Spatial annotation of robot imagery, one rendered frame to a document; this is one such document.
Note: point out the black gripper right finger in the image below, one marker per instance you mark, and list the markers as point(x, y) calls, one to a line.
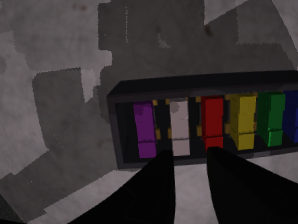
point(244, 193)

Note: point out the red fuse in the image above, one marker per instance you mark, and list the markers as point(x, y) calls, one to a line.
point(211, 116)

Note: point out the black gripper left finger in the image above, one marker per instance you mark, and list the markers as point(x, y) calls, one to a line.
point(146, 198)

